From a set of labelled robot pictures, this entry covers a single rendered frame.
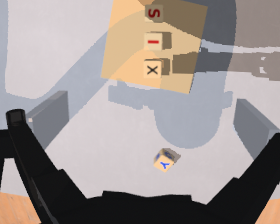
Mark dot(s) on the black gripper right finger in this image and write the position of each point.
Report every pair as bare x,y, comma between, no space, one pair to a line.
241,201

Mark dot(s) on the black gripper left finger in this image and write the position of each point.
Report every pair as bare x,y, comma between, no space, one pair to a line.
52,192

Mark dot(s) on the peach flat mat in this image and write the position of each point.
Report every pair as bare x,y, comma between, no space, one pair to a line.
182,32

